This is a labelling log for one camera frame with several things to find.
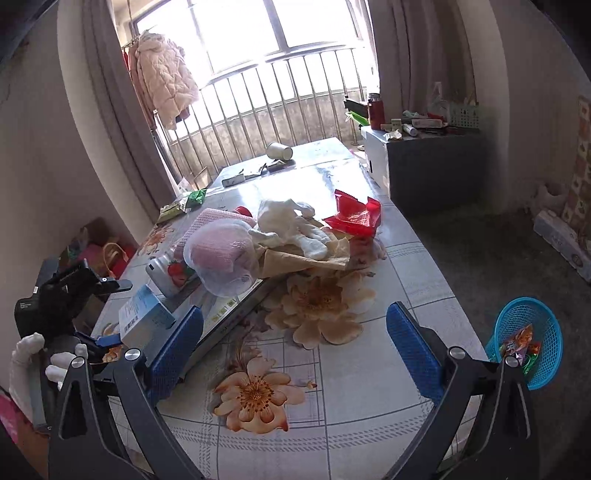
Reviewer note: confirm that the crumpled paper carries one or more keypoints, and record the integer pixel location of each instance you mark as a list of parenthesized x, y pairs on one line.
[(393, 134)]

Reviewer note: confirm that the red thermos bottle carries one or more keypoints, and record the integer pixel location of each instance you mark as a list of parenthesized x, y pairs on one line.
[(375, 113)]

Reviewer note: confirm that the dark green snack packet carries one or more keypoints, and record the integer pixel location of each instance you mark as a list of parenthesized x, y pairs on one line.
[(196, 198)]

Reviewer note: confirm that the pink quilted jacket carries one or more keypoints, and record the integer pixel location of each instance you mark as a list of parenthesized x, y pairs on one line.
[(161, 78)]

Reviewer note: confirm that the floral tablecloth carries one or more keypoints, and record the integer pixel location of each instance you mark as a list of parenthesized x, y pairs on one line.
[(369, 415)]

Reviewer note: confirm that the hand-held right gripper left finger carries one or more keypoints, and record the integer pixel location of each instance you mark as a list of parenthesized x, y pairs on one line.
[(178, 350)]

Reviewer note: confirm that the clear plastic bag on cabinet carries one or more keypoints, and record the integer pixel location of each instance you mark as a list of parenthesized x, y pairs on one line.
[(437, 99)]

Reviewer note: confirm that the grey curtain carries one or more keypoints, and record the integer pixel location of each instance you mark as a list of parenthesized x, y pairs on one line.
[(415, 46), (106, 92)]

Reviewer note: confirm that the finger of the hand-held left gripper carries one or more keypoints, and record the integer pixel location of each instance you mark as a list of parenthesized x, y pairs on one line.
[(115, 285), (108, 343)]

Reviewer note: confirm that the brown paper bag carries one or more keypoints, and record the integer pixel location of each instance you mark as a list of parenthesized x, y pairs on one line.
[(295, 263)]

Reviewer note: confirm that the pink textured cloth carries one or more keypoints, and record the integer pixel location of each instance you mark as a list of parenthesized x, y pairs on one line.
[(217, 219)]

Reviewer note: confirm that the person's left hand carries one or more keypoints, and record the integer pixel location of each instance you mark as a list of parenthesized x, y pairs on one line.
[(27, 350)]

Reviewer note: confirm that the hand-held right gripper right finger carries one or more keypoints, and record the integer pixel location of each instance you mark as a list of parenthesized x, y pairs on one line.
[(413, 355)]

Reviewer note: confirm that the grey cabinet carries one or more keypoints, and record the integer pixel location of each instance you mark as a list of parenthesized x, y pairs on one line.
[(434, 170)]

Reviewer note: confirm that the clear printed plastic bag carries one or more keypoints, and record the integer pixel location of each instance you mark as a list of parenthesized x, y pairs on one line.
[(367, 251)]

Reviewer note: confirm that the clear plastic wrapper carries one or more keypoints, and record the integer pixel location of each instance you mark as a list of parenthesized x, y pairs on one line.
[(221, 277)]

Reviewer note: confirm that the long white and red box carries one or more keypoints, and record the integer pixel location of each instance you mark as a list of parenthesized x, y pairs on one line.
[(429, 122)]

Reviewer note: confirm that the white tube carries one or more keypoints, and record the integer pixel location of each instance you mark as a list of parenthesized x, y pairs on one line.
[(410, 129)]

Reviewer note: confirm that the white lattice basket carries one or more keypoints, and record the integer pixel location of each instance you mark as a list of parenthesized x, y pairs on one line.
[(463, 114)]

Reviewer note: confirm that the paper cup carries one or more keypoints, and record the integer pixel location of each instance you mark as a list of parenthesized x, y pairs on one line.
[(279, 151)]

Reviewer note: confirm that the white strawberry drink bottle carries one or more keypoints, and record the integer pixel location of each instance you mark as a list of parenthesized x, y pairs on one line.
[(166, 274)]

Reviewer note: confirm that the orange snack wrapper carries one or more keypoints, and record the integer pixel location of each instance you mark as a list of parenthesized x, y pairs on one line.
[(521, 341)]

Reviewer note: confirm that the window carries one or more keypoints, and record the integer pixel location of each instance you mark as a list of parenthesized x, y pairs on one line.
[(240, 32)]

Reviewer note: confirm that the person's pink floral clothing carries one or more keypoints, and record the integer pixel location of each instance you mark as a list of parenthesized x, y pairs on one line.
[(9, 415)]

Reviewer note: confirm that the green and black box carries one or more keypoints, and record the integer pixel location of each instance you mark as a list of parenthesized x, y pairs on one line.
[(356, 110)]

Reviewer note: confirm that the light green snack packet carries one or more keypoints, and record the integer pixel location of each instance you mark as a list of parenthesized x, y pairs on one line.
[(171, 212)]

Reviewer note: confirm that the red gift bag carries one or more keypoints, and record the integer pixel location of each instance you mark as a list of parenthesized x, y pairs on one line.
[(115, 258)]

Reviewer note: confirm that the blue plastic basket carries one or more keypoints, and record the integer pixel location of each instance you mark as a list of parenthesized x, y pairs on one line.
[(547, 350)]

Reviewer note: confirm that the red plastic wrapper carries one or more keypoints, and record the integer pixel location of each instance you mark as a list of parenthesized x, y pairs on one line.
[(353, 217)]

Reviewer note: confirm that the blue and white box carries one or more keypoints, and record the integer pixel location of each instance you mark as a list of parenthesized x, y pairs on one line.
[(143, 318)]

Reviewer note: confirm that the metal window railing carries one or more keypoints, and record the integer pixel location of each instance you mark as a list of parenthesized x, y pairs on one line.
[(277, 101)]

